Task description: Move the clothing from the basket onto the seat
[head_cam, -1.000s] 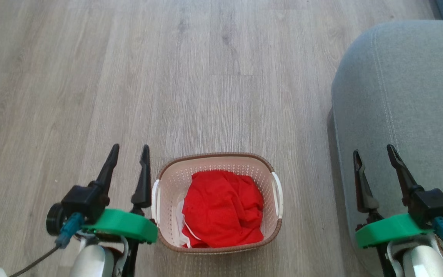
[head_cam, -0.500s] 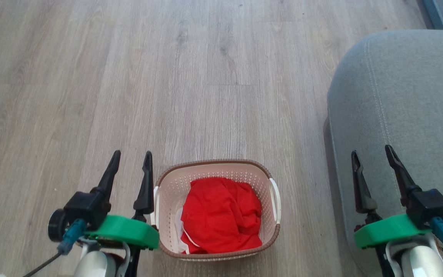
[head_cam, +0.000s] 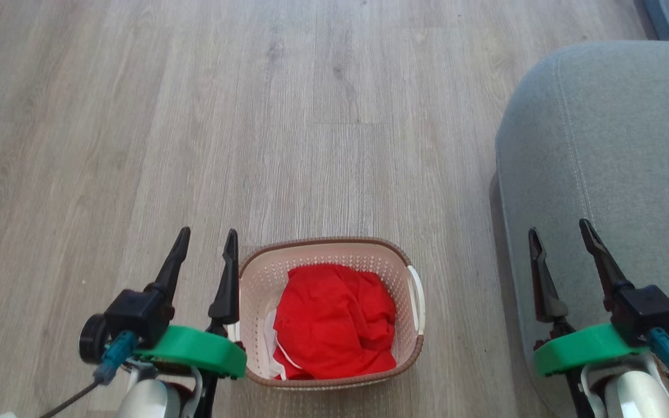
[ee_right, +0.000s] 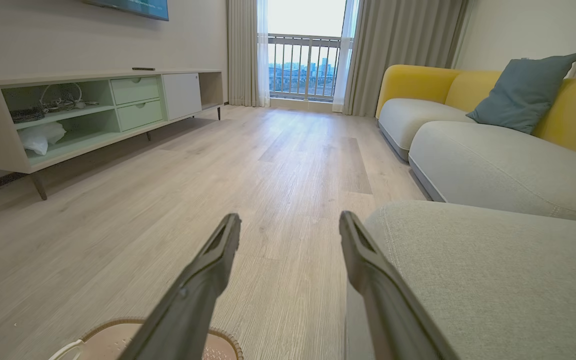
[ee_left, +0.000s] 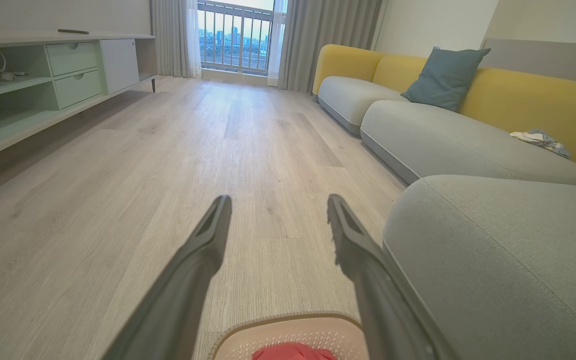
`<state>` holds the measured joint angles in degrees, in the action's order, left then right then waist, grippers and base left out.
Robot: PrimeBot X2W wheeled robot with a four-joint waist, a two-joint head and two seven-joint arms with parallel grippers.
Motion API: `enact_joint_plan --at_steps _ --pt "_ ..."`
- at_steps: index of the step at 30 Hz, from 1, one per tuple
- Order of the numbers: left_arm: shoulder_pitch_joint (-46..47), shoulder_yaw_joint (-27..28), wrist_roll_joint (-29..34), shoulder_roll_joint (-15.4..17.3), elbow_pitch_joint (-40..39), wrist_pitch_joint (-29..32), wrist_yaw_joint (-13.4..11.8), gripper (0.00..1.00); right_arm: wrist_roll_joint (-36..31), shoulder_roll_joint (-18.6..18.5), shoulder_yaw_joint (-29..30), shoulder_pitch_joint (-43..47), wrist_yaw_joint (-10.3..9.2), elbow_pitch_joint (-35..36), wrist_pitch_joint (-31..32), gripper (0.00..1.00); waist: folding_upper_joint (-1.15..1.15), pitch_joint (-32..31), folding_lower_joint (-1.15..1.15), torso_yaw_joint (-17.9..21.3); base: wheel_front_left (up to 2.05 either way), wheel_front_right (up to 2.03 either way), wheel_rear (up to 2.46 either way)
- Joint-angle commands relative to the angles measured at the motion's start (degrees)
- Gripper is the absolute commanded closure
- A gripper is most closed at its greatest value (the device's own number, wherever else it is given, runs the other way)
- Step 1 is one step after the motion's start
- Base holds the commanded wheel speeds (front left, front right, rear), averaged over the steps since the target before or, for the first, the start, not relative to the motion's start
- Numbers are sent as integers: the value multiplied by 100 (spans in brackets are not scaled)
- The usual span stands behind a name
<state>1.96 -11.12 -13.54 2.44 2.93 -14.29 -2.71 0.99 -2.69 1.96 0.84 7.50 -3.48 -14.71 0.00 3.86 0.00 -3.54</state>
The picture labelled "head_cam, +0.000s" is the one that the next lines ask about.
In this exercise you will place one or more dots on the grey fabric sofa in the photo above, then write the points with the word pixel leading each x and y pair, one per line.
pixel 613 145

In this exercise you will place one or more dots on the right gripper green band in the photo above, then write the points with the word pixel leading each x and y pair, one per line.
pixel 642 310

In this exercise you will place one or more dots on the beige perforated laundry basket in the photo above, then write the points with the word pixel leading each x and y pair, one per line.
pixel 323 252

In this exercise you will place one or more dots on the red shorts white trim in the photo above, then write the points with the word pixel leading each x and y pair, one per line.
pixel 334 319

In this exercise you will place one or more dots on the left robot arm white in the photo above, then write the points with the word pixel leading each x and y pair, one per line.
pixel 148 402

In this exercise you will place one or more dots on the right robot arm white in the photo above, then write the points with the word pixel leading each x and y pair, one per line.
pixel 636 396

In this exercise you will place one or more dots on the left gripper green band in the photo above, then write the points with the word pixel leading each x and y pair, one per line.
pixel 137 313

